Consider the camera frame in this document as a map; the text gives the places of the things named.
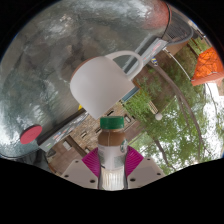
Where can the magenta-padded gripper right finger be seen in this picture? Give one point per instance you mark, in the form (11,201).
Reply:
(148,170)

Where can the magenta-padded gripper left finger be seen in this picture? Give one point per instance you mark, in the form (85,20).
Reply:
(78,171)

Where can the green-capped coffee drink bottle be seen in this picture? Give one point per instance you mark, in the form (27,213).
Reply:
(112,150)

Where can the black laptop with stickers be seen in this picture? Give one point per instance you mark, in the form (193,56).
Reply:
(61,133)

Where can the tall leafy tree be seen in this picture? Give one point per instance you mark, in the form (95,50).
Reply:
(173,133)

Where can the flat round red coaster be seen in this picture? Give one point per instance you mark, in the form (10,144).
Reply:
(30,134)

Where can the white ceramic mug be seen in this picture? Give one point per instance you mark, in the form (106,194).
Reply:
(98,86)

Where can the blue yellow striped cone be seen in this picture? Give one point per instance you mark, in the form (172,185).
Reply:
(154,61)

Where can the orange canopy tent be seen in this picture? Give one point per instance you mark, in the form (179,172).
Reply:
(208,68)

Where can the grey laptop with stickers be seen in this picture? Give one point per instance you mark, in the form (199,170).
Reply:
(155,51)

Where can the grey mesh metal chair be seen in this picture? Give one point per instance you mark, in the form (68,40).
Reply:
(176,25)

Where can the globe-topped wooden lamp post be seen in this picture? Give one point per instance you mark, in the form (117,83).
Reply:
(158,116)

